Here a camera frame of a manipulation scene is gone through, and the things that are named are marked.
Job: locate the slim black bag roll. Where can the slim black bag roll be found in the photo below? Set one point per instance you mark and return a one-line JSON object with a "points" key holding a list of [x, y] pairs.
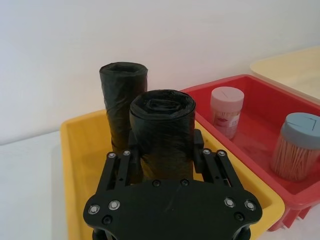
{"points": [[120, 100]]}

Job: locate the yellow plastic bin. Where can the yellow plastic bin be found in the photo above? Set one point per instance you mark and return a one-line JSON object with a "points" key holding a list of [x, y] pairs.
{"points": [[80, 155]]}

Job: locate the red plastic bin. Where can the red plastic bin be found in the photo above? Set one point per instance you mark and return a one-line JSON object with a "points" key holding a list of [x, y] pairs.
{"points": [[260, 100]]}

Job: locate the grey-lidded toothpick jar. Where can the grey-lidded toothpick jar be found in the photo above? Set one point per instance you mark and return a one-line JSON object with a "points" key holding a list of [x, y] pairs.
{"points": [[292, 155]]}

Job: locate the thick black bag roll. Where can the thick black bag roll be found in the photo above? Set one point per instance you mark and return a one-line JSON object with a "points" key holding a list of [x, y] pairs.
{"points": [[162, 130]]}

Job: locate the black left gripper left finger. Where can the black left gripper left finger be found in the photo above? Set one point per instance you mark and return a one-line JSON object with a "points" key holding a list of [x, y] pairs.
{"points": [[120, 170]]}

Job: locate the cream plastic bin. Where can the cream plastic bin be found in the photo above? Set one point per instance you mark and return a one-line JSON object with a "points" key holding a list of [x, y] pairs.
{"points": [[290, 70]]}

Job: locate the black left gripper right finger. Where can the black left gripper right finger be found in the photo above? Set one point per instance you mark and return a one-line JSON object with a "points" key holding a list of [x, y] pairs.
{"points": [[215, 167]]}

